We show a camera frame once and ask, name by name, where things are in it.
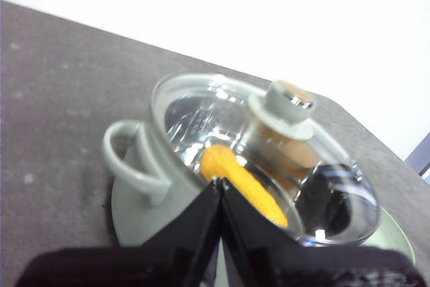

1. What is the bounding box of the pale green electric steamer pot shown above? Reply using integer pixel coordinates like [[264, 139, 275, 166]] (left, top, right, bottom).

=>
[[103, 72, 380, 248]]

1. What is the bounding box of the dark blue background panel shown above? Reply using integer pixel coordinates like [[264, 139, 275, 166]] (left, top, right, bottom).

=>
[[404, 130, 430, 180]]

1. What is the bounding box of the glass lid with green knob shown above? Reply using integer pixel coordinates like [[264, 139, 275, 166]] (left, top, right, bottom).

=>
[[150, 72, 380, 248]]

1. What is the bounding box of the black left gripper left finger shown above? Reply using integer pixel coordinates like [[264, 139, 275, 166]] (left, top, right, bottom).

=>
[[15, 178, 222, 287]]

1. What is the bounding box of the pale green round plate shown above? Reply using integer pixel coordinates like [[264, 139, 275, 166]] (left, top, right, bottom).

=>
[[364, 206, 418, 264]]

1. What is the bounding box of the yellow corn cob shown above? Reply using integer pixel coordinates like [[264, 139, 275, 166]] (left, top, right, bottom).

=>
[[200, 145, 289, 227]]

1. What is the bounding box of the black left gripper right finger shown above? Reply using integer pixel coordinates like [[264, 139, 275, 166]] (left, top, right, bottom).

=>
[[220, 186, 428, 287]]

